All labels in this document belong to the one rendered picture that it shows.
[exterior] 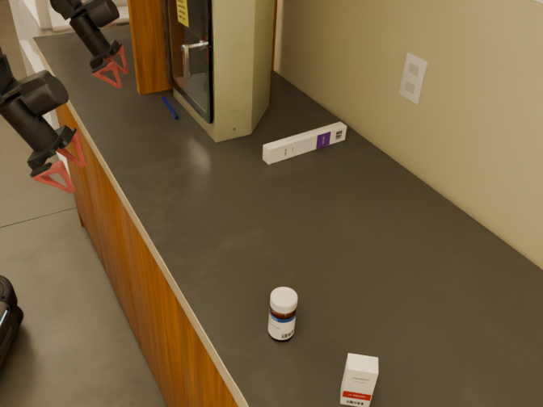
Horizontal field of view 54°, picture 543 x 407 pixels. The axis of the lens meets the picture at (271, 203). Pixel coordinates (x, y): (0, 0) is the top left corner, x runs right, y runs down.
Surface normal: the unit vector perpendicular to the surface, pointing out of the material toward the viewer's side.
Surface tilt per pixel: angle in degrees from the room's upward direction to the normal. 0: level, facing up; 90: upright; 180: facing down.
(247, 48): 90
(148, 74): 90
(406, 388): 0
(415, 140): 90
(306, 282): 0
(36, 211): 0
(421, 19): 90
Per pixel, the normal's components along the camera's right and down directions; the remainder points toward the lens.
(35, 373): 0.05, -0.80
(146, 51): 0.50, 0.54
